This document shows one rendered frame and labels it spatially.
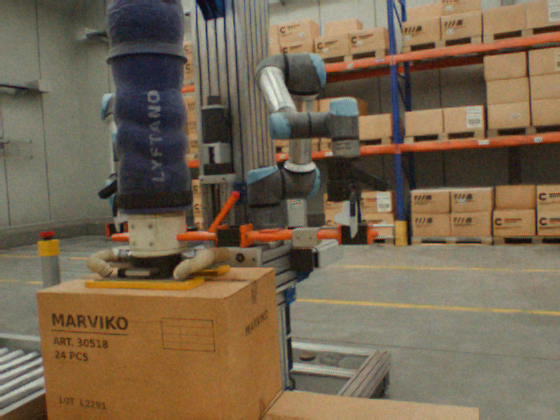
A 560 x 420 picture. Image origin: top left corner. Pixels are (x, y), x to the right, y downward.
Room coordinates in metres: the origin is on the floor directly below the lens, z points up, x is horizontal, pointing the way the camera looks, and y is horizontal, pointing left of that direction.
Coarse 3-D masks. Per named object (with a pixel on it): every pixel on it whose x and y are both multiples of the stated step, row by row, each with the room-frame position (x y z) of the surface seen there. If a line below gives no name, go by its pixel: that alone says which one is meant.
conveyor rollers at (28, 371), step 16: (0, 352) 2.17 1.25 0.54; (16, 352) 2.15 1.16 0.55; (32, 352) 2.13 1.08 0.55; (0, 368) 1.96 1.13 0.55; (16, 368) 1.94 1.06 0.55; (32, 368) 1.99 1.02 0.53; (0, 384) 1.84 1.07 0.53; (16, 384) 1.81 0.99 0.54; (32, 384) 1.78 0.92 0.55; (0, 400) 1.65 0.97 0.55; (16, 400) 1.69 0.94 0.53
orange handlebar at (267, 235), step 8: (192, 232) 1.55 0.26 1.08; (200, 232) 1.54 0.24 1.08; (256, 232) 1.45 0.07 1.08; (264, 232) 1.43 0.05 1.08; (272, 232) 1.42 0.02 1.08; (280, 232) 1.42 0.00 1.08; (288, 232) 1.42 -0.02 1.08; (320, 232) 1.39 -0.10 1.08; (328, 232) 1.38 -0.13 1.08; (336, 232) 1.37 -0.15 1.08; (376, 232) 1.35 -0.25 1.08; (120, 240) 1.57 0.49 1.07; (128, 240) 1.56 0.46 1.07; (184, 240) 1.51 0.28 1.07; (192, 240) 1.50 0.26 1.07; (200, 240) 1.49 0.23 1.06; (208, 240) 1.49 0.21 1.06; (264, 240) 1.43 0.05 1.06; (272, 240) 1.43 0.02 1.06
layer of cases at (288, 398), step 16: (272, 400) 1.57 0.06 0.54; (288, 400) 1.56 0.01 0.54; (304, 400) 1.56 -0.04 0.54; (320, 400) 1.55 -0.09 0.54; (336, 400) 1.54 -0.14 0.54; (352, 400) 1.53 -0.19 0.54; (368, 400) 1.53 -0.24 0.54; (384, 400) 1.52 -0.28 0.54; (272, 416) 1.46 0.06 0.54; (288, 416) 1.45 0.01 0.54; (304, 416) 1.45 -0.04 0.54; (320, 416) 1.44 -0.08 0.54; (336, 416) 1.44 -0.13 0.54; (352, 416) 1.43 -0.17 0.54; (368, 416) 1.42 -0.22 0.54; (384, 416) 1.42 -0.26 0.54; (400, 416) 1.41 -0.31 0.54; (416, 416) 1.40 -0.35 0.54; (432, 416) 1.40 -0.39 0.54; (448, 416) 1.39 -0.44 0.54; (464, 416) 1.38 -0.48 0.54
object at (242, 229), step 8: (216, 232) 1.46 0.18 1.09; (224, 232) 1.45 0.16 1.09; (232, 232) 1.44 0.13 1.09; (240, 232) 1.44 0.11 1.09; (248, 232) 1.48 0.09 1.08; (216, 240) 1.46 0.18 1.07; (224, 240) 1.45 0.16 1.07; (232, 240) 1.44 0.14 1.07; (240, 240) 1.44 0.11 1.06; (248, 240) 1.48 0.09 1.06
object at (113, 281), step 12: (108, 276) 1.51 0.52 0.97; (120, 276) 1.48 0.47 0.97; (132, 276) 1.50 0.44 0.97; (144, 276) 1.49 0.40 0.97; (156, 276) 1.48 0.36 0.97; (168, 276) 1.45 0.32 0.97; (192, 276) 1.46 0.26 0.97; (96, 288) 1.47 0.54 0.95; (108, 288) 1.45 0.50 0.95; (120, 288) 1.44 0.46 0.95; (132, 288) 1.43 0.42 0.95; (144, 288) 1.42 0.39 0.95; (156, 288) 1.41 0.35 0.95; (168, 288) 1.39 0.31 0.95; (180, 288) 1.38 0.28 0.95
